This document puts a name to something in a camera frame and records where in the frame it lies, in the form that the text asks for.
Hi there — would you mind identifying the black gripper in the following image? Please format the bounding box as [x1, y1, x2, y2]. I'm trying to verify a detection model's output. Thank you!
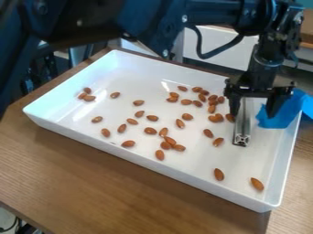
[222, 34, 297, 120]

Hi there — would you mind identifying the silver metal bar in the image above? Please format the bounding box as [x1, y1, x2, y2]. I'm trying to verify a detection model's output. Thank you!
[231, 96, 257, 148]

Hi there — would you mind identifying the pile of brown almonds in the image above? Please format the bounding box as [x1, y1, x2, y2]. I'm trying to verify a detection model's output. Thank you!
[75, 85, 267, 193]

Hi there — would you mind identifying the white tray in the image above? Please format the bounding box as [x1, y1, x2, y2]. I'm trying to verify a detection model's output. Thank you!
[22, 49, 304, 214]

